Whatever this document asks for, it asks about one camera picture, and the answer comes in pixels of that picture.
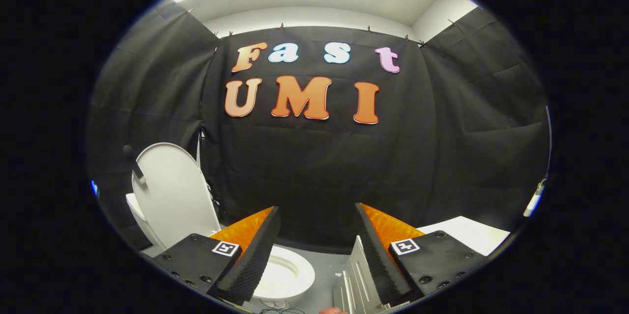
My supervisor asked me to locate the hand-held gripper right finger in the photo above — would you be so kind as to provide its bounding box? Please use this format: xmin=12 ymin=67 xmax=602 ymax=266
xmin=354 ymin=202 xmax=487 ymax=306

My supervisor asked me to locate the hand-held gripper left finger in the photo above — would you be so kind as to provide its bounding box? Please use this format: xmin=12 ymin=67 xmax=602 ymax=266
xmin=150 ymin=206 xmax=282 ymax=306

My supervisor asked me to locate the white toilet lid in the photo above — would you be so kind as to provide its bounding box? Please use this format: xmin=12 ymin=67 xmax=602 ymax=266
xmin=132 ymin=143 xmax=222 ymax=251

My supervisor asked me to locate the black lid lift handle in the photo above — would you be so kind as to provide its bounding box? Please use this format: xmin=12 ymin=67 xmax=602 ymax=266
xmin=122 ymin=145 xmax=145 ymax=182

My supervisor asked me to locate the white toilet seat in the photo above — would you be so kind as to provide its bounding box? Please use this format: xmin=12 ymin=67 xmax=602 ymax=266
xmin=253 ymin=245 xmax=316 ymax=301

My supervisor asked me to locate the white toilet with tank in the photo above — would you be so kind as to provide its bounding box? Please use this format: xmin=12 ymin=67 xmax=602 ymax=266
xmin=125 ymin=193 xmax=316 ymax=310

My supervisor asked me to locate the white drawer cabinet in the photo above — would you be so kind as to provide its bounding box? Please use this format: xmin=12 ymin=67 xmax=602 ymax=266
xmin=333 ymin=216 xmax=512 ymax=314

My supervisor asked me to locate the black backdrop cloth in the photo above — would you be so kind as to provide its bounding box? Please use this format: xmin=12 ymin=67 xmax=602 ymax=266
xmin=86 ymin=2 xmax=551 ymax=251

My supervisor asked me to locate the white tube grey cap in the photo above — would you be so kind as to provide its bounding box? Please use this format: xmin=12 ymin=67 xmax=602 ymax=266
xmin=523 ymin=179 xmax=547 ymax=217

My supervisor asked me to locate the tangle of black cables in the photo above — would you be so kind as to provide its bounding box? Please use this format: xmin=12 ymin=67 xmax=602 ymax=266
xmin=258 ymin=297 xmax=305 ymax=314

